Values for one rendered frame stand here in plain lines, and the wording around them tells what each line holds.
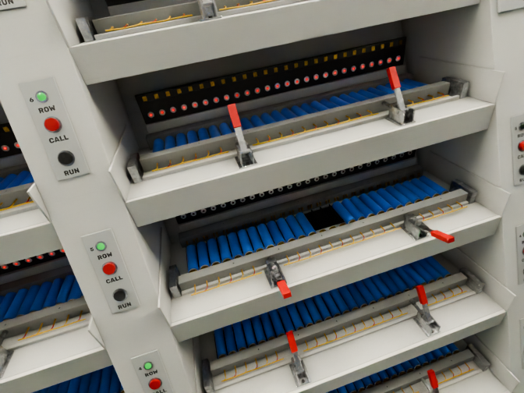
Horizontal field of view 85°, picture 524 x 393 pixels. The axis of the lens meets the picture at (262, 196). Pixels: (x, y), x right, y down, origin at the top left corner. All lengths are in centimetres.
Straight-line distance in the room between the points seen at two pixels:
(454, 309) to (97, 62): 76
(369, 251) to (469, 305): 28
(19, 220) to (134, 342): 24
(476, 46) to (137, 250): 63
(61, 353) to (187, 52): 47
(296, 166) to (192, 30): 23
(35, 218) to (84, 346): 20
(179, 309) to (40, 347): 22
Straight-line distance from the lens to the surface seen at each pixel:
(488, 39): 64
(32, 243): 50
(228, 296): 50
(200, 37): 44
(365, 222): 56
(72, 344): 57
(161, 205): 43
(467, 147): 68
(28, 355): 61
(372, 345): 65
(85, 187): 45
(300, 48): 67
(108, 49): 45
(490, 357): 89
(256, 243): 53
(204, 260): 53
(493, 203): 68
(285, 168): 44
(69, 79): 45
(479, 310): 75
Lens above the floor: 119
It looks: 13 degrees down
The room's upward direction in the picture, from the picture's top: 14 degrees counter-clockwise
